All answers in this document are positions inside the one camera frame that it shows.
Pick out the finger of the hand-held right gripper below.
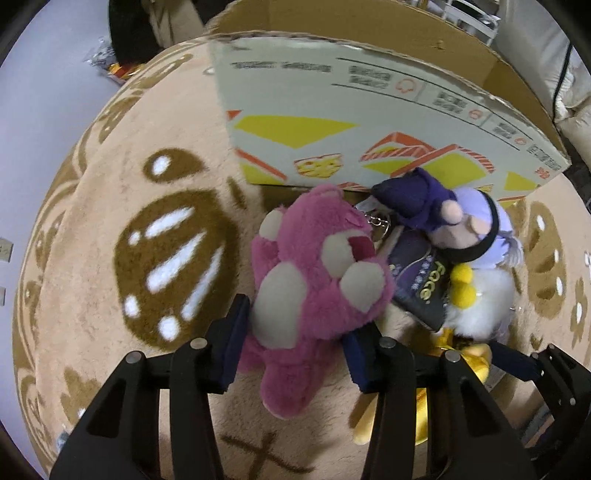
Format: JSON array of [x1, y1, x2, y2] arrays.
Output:
[[488, 340, 591, 459]]

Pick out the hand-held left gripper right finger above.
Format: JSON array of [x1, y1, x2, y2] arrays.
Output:
[[342, 322, 539, 480]]

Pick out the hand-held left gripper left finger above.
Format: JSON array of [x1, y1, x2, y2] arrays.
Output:
[[50, 293, 253, 480]]

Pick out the pink bear plush toy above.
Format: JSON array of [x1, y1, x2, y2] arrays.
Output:
[[238, 182, 398, 421]]

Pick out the yellow satin plush toy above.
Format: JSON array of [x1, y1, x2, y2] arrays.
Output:
[[351, 329, 496, 446]]

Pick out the white fluffy duck plush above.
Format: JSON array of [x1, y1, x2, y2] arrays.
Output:
[[436, 262, 518, 343]]

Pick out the purple witch hat plush doll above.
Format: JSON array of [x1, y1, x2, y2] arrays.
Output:
[[372, 167, 525, 269]]

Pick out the beige round patterned rug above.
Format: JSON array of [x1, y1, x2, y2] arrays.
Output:
[[11, 44, 591, 480]]

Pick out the printed cardboard box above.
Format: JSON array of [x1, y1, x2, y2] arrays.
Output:
[[203, 0, 573, 209]]

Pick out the shiny snack wrappers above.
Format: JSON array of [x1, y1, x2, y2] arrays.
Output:
[[84, 42, 141, 83]]

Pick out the white cushioned sofa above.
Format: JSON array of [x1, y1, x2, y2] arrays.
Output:
[[495, 0, 591, 155]]

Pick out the dark cloth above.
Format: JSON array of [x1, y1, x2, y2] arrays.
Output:
[[107, 0, 163, 71]]

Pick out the metal key ring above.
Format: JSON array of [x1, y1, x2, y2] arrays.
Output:
[[364, 208, 396, 243]]

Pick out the white wire rack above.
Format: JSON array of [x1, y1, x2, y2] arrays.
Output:
[[441, 0, 502, 47]]

